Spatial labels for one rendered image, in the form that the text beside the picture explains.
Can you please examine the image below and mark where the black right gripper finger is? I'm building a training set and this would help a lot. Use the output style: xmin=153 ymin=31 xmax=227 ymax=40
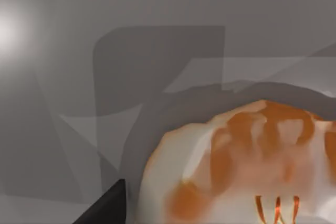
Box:
xmin=71 ymin=178 xmax=127 ymax=224

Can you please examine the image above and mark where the orange and white bread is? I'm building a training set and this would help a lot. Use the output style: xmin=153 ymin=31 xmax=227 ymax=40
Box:
xmin=137 ymin=99 xmax=336 ymax=224

